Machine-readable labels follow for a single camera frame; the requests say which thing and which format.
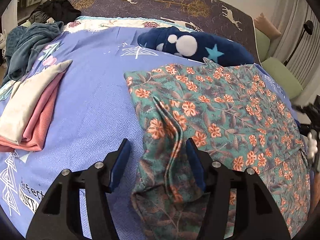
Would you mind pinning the tan pillow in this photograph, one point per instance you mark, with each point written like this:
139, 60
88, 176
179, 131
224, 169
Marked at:
266, 27

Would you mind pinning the floral green orange garment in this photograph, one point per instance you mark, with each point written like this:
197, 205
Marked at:
230, 113

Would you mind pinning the green pillow front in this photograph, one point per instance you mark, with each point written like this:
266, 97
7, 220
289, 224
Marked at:
283, 77

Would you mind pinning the green pillow back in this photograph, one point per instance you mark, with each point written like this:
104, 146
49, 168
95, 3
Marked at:
262, 43

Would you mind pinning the right white gloved hand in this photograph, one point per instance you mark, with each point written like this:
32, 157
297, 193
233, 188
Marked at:
312, 146

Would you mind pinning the navy star fleece garment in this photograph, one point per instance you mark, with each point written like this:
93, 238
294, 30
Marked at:
196, 46

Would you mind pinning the folded white cloth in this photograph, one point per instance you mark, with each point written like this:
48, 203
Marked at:
21, 105

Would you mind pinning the teal blue towel heap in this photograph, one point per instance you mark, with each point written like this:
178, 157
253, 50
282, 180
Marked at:
23, 45

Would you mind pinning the black clothes pile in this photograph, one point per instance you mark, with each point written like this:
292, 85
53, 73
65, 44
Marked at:
58, 10

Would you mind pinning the folded pink cloth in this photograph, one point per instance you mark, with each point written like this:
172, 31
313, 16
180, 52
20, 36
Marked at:
35, 133

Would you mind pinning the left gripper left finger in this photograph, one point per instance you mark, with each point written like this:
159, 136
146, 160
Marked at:
72, 193

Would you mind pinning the green pillow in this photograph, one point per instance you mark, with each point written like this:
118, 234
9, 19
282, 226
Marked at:
262, 43
283, 77

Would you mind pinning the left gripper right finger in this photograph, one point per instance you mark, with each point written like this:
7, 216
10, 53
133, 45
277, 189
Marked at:
257, 215

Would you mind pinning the black floor lamp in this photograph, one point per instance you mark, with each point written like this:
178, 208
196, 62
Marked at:
307, 28

